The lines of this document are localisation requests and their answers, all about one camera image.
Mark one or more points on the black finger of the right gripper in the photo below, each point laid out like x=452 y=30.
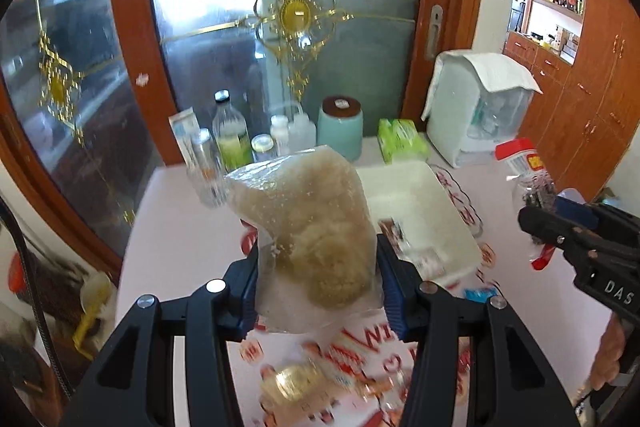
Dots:
x=555 y=226

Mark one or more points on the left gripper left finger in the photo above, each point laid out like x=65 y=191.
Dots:
x=131 y=381

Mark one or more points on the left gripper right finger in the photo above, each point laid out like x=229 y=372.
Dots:
x=511 y=381

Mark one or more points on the clear jar with red lid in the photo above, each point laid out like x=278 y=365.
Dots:
x=531 y=183

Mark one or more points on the clear bag of beige snack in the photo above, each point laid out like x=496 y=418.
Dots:
x=316 y=242

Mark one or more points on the person's right hand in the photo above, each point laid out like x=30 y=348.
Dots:
x=606 y=363

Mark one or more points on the small blue candy wrapper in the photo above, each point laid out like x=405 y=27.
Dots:
x=480 y=295

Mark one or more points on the white rectangular plastic tray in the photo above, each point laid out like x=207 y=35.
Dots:
x=410 y=195

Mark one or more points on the white countertop appliance with cloth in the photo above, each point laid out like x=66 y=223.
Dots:
x=475 y=102

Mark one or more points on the pink printed table mat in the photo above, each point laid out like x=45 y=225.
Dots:
x=327 y=342

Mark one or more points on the green tissue pack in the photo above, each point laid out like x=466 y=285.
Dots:
x=399 y=141

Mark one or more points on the gold wrapped candy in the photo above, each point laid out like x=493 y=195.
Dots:
x=299 y=387

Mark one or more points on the wooden cabinet with shelves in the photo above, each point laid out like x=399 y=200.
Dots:
x=584 y=55

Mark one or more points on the crystal drinking glass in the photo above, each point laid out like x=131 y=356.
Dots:
x=209 y=184

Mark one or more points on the teal ceramic canister brown lid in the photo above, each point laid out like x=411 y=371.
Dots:
x=340 y=126

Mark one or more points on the silver metal tin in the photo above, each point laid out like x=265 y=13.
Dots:
x=202 y=148

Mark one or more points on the translucent squeeze bottle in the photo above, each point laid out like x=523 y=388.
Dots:
x=302 y=132

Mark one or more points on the white blue carton box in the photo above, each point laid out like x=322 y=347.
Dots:
x=183 y=126

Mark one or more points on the clear bottle green label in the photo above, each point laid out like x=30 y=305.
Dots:
x=231 y=133

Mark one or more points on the small glass jar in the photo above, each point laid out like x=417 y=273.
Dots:
x=263 y=147

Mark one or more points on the small white pill bottle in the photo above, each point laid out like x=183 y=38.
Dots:
x=279 y=133

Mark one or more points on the wooden framed glass door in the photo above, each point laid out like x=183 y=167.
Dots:
x=88 y=87

